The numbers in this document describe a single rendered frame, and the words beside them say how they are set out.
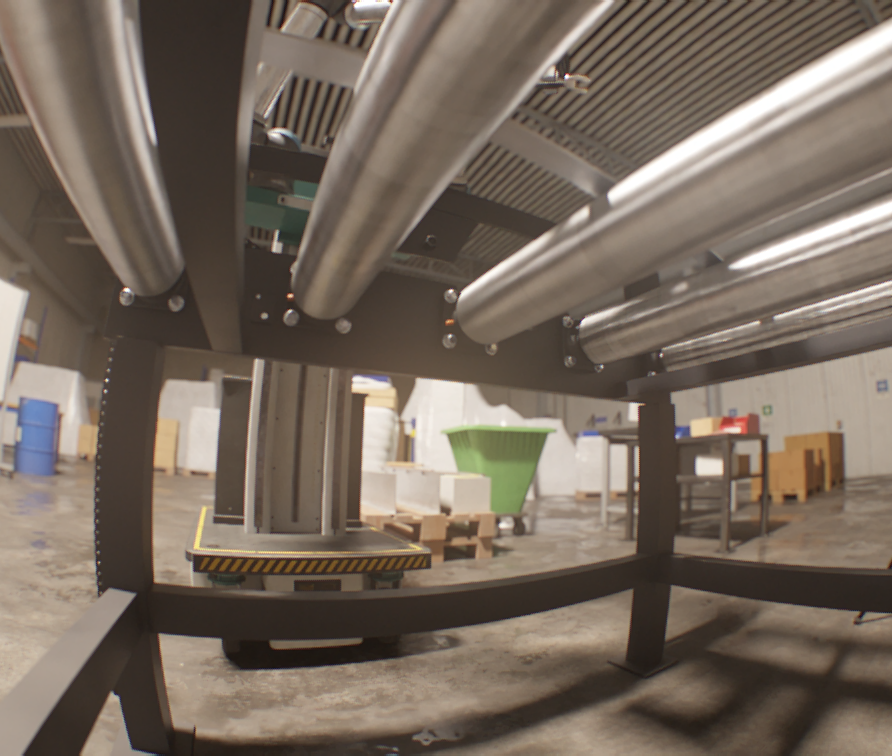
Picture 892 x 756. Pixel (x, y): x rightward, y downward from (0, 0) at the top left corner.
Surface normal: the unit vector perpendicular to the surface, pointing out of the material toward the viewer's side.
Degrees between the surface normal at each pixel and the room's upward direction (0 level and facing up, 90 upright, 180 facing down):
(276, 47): 180
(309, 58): 180
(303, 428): 90
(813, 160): 144
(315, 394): 90
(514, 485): 101
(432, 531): 90
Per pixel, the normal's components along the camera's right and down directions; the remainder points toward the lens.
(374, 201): -0.25, 0.93
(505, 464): 0.28, 0.00
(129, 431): 0.42, -0.16
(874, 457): -0.91, -0.11
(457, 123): 0.11, 0.99
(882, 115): -0.63, 0.65
